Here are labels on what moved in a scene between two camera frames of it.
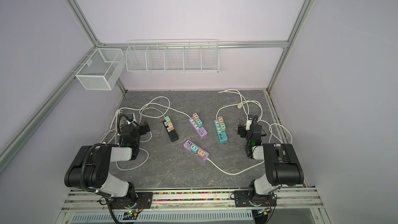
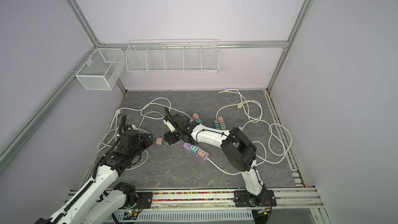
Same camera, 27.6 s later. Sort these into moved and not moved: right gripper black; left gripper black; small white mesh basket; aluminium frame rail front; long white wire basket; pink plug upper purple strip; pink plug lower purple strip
Moved: left gripper black; right gripper black
Not moved: pink plug lower purple strip; aluminium frame rail front; small white mesh basket; long white wire basket; pink plug upper purple strip
